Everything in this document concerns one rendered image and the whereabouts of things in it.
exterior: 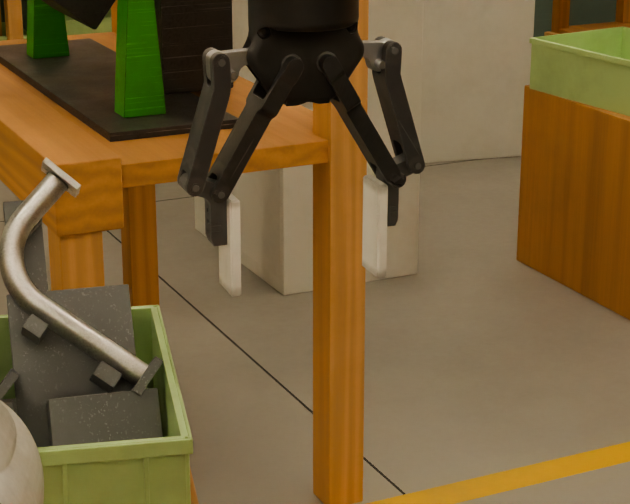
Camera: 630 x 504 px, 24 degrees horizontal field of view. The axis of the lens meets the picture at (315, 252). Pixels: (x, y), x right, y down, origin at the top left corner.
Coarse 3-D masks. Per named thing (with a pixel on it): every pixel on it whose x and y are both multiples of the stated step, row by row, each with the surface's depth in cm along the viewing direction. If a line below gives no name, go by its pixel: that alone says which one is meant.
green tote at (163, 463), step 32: (0, 320) 189; (160, 320) 188; (0, 352) 191; (160, 352) 179; (160, 384) 183; (64, 448) 153; (96, 448) 154; (128, 448) 154; (160, 448) 155; (192, 448) 156; (64, 480) 154; (96, 480) 155; (128, 480) 156; (160, 480) 157
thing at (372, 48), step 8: (368, 40) 101; (376, 40) 101; (384, 40) 101; (392, 40) 101; (368, 48) 100; (376, 48) 101; (368, 56) 101; (376, 56) 101; (368, 64) 101; (376, 64) 101; (384, 64) 100
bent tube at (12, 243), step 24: (48, 168) 178; (48, 192) 177; (72, 192) 180; (24, 216) 176; (0, 240) 176; (24, 240) 176; (0, 264) 175; (24, 264) 176; (24, 288) 174; (48, 312) 174; (72, 336) 174; (96, 336) 175; (120, 360) 175
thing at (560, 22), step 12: (564, 0) 792; (624, 0) 809; (552, 12) 798; (564, 12) 794; (624, 12) 812; (552, 24) 800; (564, 24) 796; (588, 24) 809; (600, 24) 809; (612, 24) 809; (624, 24) 809
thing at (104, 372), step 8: (32, 320) 173; (40, 320) 173; (24, 328) 172; (32, 328) 173; (40, 328) 173; (48, 328) 177; (32, 336) 174; (40, 336) 173; (96, 368) 173; (104, 368) 174; (112, 368) 174; (96, 376) 173; (104, 376) 173; (112, 376) 174; (120, 376) 174; (96, 384) 178; (104, 384) 175; (112, 384) 173
